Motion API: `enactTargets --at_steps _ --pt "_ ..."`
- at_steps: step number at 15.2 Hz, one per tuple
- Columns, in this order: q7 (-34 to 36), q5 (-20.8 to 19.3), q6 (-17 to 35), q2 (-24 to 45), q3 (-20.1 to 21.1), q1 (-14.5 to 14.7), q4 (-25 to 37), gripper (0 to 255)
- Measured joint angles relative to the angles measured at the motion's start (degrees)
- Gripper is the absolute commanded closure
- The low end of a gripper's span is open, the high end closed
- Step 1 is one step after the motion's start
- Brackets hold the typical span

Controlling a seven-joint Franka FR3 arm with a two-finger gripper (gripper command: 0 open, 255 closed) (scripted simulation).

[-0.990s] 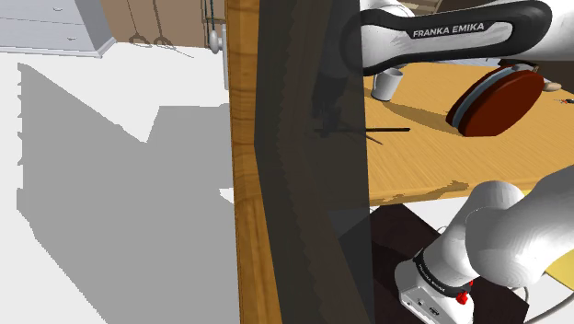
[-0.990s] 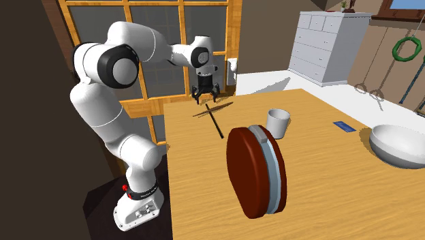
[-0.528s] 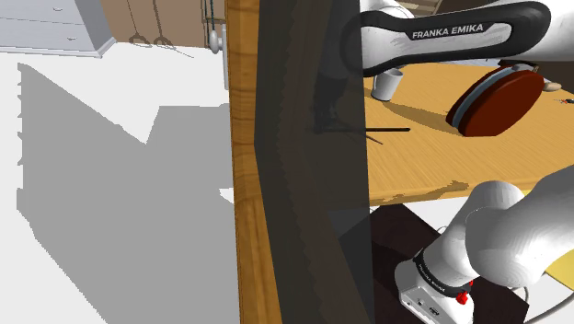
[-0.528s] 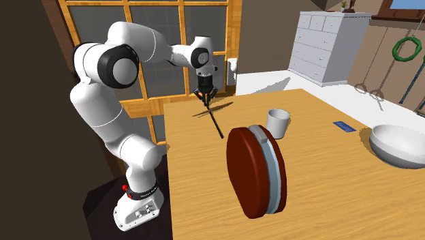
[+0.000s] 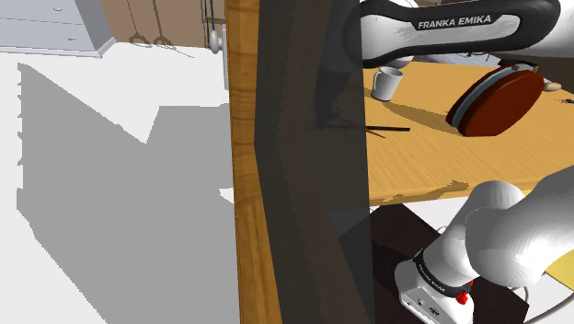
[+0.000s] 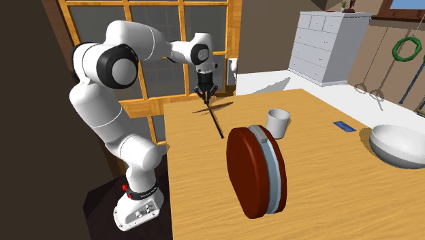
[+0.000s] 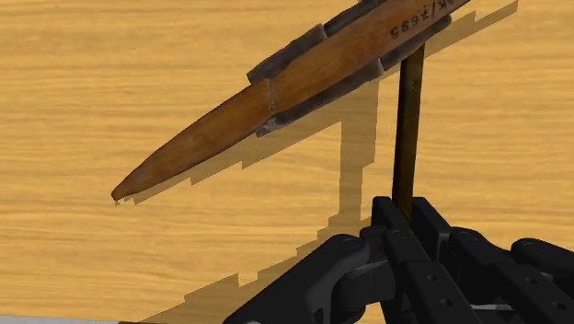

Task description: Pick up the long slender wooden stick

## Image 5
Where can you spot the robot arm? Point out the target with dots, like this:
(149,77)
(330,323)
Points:
(493,233)

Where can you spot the brown wooden wardrobe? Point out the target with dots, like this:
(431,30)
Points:
(179,20)

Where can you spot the black pen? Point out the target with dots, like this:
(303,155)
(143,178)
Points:
(394,129)

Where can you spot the red-brown oval case grey band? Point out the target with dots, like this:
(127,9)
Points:
(502,105)

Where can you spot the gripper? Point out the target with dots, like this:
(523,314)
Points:
(331,92)

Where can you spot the wooden framed dark glass panel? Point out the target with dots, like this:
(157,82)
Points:
(291,179)

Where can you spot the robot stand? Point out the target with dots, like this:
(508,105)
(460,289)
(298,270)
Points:
(397,242)

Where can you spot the wooden table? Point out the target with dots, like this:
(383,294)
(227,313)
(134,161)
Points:
(448,161)

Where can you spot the white chest of drawers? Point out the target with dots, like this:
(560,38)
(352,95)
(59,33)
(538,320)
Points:
(49,27)

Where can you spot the small beige oval object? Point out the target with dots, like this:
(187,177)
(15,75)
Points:
(553,86)

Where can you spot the white mug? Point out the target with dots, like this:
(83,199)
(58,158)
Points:
(385,85)

